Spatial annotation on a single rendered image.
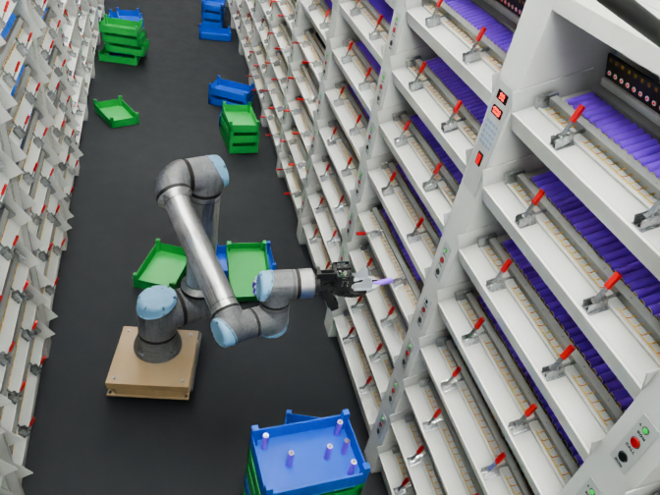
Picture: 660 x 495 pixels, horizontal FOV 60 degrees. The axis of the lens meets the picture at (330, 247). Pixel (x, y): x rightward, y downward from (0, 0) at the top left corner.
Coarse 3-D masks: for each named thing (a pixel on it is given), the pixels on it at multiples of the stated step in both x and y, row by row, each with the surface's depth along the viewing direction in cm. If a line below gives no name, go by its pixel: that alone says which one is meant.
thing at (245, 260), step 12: (228, 252) 285; (240, 252) 293; (252, 252) 294; (264, 252) 295; (228, 264) 282; (240, 264) 289; (252, 264) 291; (264, 264) 293; (228, 276) 284; (240, 276) 286; (252, 276) 288; (240, 288) 283; (252, 288) 285; (240, 300) 278; (252, 300) 281
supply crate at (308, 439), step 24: (264, 432) 167; (288, 432) 171; (312, 432) 174; (264, 456) 165; (312, 456) 167; (336, 456) 169; (360, 456) 165; (264, 480) 159; (288, 480) 160; (312, 480) 161; (336, 480) 157; (360, 480) 162
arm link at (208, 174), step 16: (192, 160) 190; (208, 160) 192; (192, 176) 188; (208, 176) 191; (224, 176) 194; (192, 192) 195; (208, 192) 195; (208, 208) 199; (208, 224) 204; (192, 272) 217; (192, 288) 221; (192, 304) 224; (192, 320) 227
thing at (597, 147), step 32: (608, 64) 120; (512, 96) 124; (544, 96) 123; (576, 96) 123; (608, 96) 119; (640, 96) 113; (512, 128) 129; (544, 128) 120; (576, 128) 117; (608, 128) 113; (640, 128) 111; (544, 160) 118; (576, 160) 110; (608, 160) 109; (640, 160) 104; (576, 192) 110; (608, 192) 102; (640, 192) 99; (608, 224) 102; (640, 224) 94; (640, 256) 95
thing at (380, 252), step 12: (360, 204) 223; (372, 204) 224; (360, 216) 225; (372, 216) 223; (372, 228) 218; (372, 240) 214; (384, 240) 212; (384, 252) 207; (384, 264) 203; (396, 264) 202; (396, 276) 198; (408, 288) 193; (420, 288) 192; (396, 300) 194; (408, 300) 189; (408, 312) 185; (408, 324) 184
